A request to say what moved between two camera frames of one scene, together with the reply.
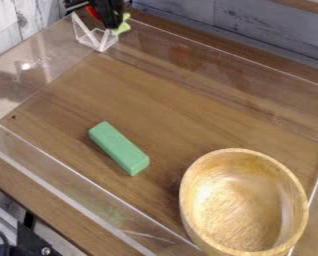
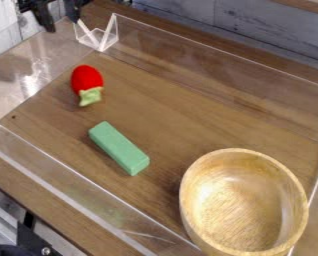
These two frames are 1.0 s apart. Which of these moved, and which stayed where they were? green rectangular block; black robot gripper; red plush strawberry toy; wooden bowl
Moved: red plush strawberry toy; black robot gripper
Stayed: green rectangular block; wooden bowl
